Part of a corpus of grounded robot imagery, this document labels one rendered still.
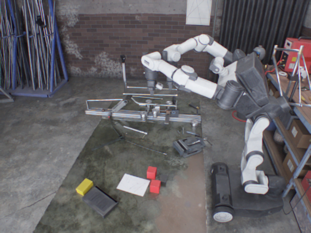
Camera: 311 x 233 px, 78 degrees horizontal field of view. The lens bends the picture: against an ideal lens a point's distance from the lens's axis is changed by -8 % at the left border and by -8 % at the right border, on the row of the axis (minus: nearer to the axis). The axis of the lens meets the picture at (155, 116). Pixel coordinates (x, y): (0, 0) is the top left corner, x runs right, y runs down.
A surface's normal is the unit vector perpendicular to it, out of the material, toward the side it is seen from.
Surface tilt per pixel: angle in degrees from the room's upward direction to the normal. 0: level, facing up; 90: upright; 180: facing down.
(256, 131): 90
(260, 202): 0
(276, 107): 90
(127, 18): 90
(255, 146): 90
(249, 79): 100
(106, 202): 0
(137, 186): 0
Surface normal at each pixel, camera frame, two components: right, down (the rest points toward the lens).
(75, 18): -0.15, 0.55
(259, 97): -0.35, 0.65
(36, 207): 0.00, -0.83
